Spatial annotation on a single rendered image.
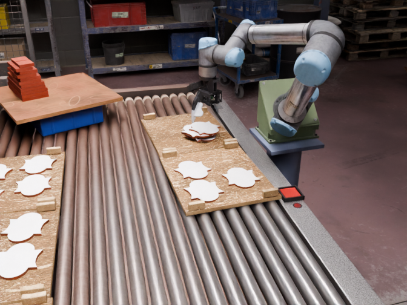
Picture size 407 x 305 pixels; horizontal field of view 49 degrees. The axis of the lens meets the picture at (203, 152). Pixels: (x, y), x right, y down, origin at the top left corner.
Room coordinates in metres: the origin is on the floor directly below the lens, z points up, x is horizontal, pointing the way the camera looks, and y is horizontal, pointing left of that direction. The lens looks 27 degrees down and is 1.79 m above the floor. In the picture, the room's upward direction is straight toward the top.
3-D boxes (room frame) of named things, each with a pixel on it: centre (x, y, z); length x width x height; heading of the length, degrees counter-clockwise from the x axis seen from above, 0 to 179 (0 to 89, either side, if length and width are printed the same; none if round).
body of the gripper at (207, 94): (1.78, -0.02, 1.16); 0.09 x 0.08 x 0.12; 43
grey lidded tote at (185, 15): (6.08, 0.14, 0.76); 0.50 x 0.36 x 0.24; 112
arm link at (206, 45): (1.79, -0.02, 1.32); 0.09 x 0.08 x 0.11; 53
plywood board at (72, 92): (2.08, 0.74, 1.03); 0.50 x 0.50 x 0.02; 36
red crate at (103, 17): (5.83, 1.09, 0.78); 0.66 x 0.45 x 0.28; 106
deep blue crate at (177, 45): (6.11, 0.22, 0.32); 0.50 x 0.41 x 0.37; 103
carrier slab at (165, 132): (1.85, 0.08, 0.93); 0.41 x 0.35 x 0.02; 18
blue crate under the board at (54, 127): (2.03, 0.70, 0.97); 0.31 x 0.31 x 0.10; 36
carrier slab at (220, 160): (1.46, -0.05, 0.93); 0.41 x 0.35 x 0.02; 17
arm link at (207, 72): (1.79, -0.02, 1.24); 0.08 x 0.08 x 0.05
